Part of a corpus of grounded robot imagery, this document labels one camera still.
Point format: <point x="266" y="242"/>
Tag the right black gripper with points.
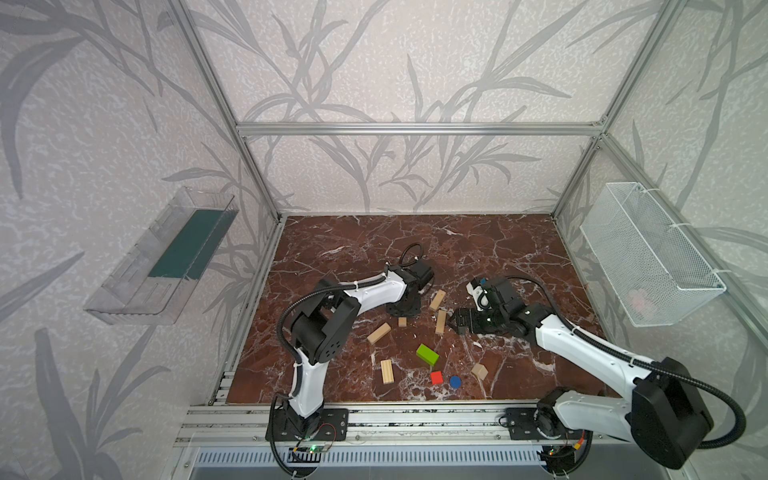
<point x="474" y="320"/>

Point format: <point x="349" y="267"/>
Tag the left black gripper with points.
<point x="405" y="304"/>

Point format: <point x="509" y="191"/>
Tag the plain wood block three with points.
<point x="440" y="322"/>

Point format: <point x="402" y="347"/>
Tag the plain wood block one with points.
<point x="437" y="300"/>

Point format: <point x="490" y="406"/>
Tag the green block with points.
<point x="427" y="355"/>

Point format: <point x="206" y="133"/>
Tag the plain wood block four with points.
<point x="379" y="333"/>

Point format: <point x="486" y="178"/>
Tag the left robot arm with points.
<point x="315" y="328"/>

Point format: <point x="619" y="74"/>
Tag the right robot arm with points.
<point x="657" y="405"/>

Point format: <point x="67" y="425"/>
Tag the wide striped wood block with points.
<point x="387" y="372"/>

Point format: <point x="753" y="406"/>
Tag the small wood cube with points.
<point x="480" y="371"/>

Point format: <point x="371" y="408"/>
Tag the red cube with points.
<point x="436" y="377"/>

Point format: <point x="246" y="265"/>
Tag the pink object in basket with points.
<point x="641" y="301"/>

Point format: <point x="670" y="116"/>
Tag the clear plastic bin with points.
<point x="155" y="280"/>

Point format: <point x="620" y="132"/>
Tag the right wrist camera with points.
<point x="476" y="289"/>

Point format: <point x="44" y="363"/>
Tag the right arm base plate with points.
<point x="534" y="425"/>

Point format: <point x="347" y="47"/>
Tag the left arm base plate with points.
<point x="306" y="425"/>

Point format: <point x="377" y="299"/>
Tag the white wire basket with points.
<point x="639" y="246"/>

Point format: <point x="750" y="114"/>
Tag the aluminium frame crossbar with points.
<point x="255" y="129"/>

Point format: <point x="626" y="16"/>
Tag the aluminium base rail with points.
<point x="375" y="423"/>

